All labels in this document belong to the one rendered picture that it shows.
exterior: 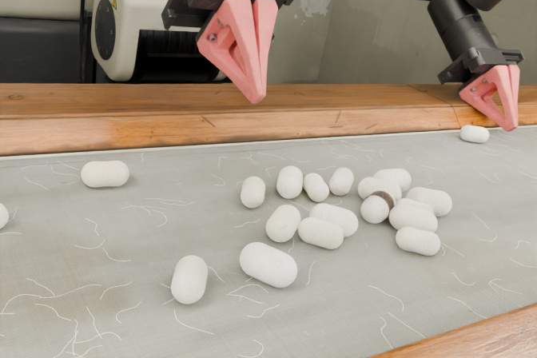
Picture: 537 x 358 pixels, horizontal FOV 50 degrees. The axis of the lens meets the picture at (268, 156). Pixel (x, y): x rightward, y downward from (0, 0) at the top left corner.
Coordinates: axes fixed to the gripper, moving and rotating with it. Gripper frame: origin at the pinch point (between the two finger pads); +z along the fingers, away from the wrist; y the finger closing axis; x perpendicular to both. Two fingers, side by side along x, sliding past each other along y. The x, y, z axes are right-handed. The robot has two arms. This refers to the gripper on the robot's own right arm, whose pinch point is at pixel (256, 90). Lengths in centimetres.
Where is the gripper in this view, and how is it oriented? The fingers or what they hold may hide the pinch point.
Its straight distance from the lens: 46.7
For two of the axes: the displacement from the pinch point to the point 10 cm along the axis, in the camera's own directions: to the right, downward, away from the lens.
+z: 2.7, 9.0, -3.4
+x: -4.6, 4.3, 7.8
